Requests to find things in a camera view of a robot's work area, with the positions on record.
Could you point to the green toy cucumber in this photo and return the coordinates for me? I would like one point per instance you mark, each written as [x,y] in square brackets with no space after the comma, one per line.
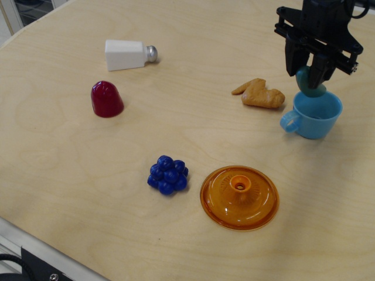
[302,80]

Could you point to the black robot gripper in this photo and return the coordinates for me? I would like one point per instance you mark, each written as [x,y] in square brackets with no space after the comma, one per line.
[319,27]

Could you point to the blue toy grape bunch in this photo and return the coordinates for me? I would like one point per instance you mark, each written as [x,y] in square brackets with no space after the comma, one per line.
[168,175]

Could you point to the black bracket with screw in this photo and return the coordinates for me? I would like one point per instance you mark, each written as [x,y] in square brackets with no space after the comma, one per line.
[41,269]

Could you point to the orange transparent pot lid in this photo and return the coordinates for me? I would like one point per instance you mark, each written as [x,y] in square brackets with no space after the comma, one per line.
[239,198]

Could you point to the light blue plastic cup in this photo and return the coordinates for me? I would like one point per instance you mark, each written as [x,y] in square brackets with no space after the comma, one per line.
[312,117]

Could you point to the toy fried chicken wing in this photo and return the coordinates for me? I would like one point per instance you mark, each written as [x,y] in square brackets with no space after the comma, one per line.
[255,93]

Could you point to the white salt shaker silver cap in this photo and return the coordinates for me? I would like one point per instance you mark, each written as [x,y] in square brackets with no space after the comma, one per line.
[124,54]

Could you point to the aluminium table frame rail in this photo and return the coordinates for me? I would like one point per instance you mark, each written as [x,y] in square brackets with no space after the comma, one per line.
[14,238]

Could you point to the dark red plastic dome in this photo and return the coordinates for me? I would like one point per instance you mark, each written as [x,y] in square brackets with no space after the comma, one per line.
[106,100]

